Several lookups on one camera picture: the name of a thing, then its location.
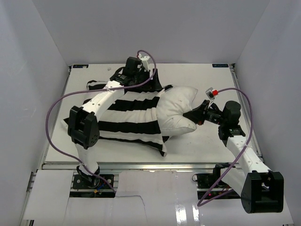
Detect purple cable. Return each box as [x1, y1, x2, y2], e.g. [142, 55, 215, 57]
[45, 49, 158, 195]
[198, 87, 253, 207]

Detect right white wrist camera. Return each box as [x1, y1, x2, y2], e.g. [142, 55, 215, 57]
[205, 87, 218, 101]

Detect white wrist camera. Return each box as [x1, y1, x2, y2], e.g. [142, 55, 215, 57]
[205, 87, 218, 101]
[137, 53, 151, 72]

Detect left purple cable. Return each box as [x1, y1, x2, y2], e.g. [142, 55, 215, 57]
[45, 49, 158, 195]

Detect right blue corner label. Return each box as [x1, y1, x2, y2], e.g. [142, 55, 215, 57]
[212, 64, 229, 68]

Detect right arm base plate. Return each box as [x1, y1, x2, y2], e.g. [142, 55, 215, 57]
[191, 173, 240, 200]

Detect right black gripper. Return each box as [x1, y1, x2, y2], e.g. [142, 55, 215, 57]
[183, 100, 227, 126]

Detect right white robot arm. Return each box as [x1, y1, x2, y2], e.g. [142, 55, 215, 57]
[183, 100, 284, 213]

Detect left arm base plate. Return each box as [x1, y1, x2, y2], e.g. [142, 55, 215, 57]
[70, 174, 115, 198]

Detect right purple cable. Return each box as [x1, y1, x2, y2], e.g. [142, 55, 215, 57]
[198, 87, 253, 207]

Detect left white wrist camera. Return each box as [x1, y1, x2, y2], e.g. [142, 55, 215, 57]
[137, 53, 151, 72]

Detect left blue corner label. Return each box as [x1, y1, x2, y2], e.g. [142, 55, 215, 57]
[72, 64, 89, 68]

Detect white pillow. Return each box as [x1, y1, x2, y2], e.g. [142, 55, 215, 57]
[156, 86, 198, 137]

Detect black white striped pillowcase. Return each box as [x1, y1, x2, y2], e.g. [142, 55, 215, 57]
[63, 67, 176, 158]

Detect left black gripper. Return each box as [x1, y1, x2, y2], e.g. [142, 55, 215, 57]
[132, 68, 161, 90]

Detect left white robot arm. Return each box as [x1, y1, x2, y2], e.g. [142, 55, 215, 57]
[68, 54, 151, 188]

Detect blue corner label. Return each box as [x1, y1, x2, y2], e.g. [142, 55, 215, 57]
[72, 64, 89, 68]
[212, 64, 229, 68]

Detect aluminium table frame rail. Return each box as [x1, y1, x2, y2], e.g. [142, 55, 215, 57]
[229, 64, 263, 161]

